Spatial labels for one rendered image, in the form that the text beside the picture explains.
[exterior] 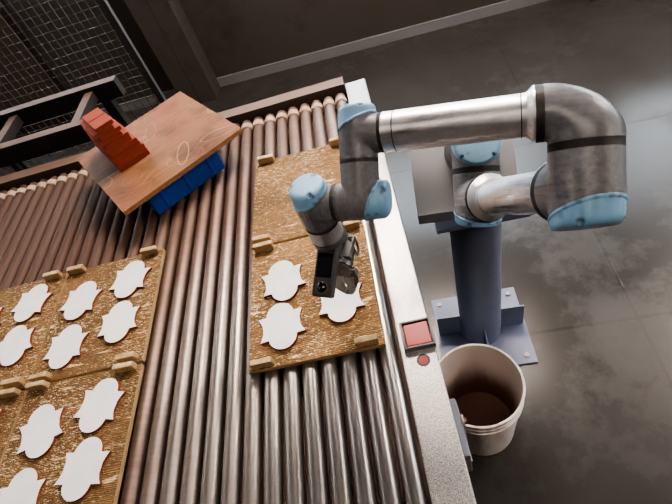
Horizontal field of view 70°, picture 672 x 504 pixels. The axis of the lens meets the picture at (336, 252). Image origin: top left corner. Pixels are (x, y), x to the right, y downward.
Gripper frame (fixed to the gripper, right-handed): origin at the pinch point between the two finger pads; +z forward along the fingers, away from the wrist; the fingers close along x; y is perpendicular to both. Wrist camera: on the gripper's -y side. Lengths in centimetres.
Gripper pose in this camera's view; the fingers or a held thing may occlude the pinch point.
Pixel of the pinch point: (348, 293)
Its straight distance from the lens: 118.0
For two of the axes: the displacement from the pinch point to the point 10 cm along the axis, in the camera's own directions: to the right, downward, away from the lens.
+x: -9.3, -0.3, 3.6
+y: 2.4, -7.9, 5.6
